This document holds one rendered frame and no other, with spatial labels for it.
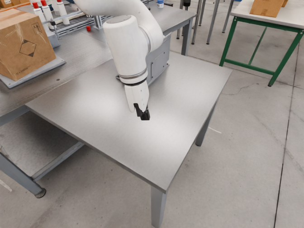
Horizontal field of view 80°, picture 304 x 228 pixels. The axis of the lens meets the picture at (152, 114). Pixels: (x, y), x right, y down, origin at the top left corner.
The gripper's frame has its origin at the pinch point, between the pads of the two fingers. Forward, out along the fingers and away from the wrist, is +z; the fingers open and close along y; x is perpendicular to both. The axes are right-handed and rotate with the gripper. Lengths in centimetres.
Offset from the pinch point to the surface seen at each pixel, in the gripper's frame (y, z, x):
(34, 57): -46, -7, -76
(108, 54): -73, 8, -42
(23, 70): -38, -3, -80
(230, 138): -78, 109, 52
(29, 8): -139, -19, -142
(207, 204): -13, 108, 26
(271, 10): -183, 27, 99
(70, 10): -140, -11, -99
